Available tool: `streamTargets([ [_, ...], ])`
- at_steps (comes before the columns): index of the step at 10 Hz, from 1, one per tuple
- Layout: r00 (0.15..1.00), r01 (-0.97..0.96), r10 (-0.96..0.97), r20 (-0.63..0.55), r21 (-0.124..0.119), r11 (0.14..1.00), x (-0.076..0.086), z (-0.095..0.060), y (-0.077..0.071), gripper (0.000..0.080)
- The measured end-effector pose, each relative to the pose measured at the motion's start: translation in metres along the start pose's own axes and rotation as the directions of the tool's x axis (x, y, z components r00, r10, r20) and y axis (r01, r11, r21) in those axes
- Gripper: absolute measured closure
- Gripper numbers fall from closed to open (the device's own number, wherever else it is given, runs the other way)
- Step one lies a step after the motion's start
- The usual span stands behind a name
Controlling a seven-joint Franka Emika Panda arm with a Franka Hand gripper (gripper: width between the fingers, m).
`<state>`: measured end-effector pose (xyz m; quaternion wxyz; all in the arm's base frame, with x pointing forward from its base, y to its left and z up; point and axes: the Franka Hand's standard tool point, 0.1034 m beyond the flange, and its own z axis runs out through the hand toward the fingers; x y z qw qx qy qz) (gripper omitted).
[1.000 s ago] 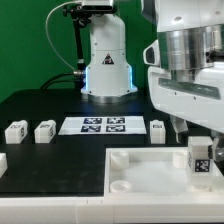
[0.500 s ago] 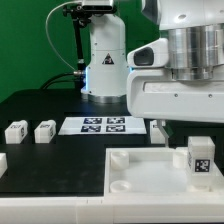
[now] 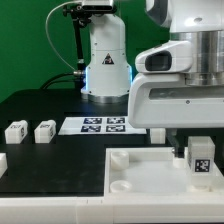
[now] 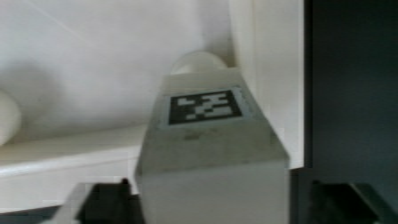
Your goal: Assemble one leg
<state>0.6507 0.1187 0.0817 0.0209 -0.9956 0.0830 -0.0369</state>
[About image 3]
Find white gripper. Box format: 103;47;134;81
128;41;224;158

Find white square tabletop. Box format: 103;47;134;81
104;147;224;197

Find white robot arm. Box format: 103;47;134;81
81;0;224;130

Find white L-shaped obstacle fence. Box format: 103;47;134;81
0;197;224;224

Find white sheet with fiducial tags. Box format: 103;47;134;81
59;116;146;135

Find black cables at base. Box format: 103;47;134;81
40;73;84;90

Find white cable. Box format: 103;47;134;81
45;0;83;72

